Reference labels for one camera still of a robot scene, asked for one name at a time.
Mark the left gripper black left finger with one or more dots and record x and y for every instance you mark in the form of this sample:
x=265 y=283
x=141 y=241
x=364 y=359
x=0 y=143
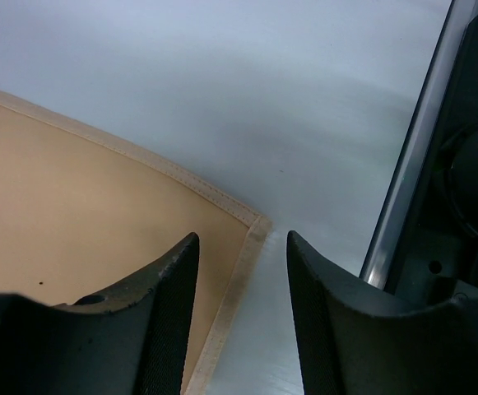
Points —
x=128 y=338

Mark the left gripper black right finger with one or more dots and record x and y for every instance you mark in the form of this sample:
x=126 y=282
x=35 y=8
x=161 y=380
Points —
x=353 y=338

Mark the peach cloth napkin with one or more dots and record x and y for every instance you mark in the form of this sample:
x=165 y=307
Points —
x=81 y=209

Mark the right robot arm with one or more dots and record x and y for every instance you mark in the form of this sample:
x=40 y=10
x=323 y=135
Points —
x=437 y=255

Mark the aluminium front frame rail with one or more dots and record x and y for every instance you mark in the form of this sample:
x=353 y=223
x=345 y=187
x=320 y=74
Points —
x=378 y=260

